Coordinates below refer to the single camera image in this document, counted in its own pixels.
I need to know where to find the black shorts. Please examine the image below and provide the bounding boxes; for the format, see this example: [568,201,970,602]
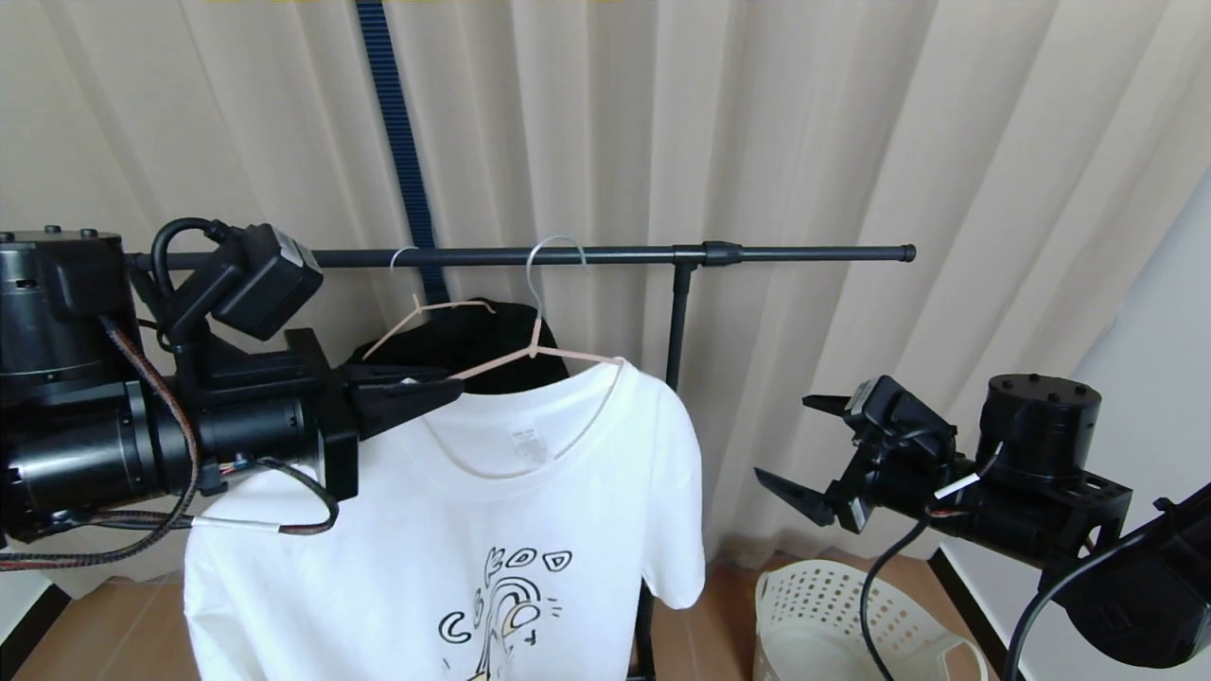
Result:
[348,300,572,395]

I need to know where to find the black clothes rack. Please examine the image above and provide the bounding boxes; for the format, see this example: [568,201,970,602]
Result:
[123,241,918,681]

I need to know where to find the white garment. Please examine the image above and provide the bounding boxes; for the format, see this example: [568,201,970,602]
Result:
[184,358,707,681]

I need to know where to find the white laundry basket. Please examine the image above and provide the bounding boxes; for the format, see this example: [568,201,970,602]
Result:
[752,559,991,681]

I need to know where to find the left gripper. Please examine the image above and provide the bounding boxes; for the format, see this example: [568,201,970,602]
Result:
[194,326,467,502]

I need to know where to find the beige curtain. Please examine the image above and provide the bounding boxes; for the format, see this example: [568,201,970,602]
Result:
[0,0,446,599]
[383,0,1211,568]

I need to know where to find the pink clothes hanger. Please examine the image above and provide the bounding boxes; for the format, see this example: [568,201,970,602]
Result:
[397,235,627,389]
[361,247,499,363]

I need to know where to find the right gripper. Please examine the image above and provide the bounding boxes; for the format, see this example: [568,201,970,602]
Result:
[754,393,968,533]

